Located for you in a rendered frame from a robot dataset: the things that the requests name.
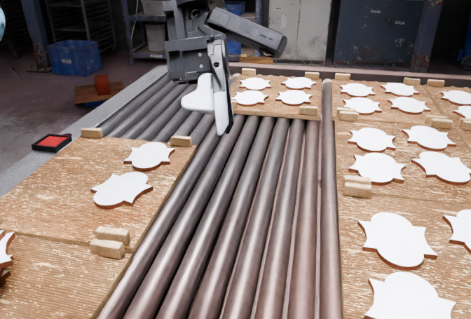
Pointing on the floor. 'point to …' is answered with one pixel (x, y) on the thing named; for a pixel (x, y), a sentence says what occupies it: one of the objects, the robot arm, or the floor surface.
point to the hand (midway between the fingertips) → (229, 135)
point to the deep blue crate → (75, 57)
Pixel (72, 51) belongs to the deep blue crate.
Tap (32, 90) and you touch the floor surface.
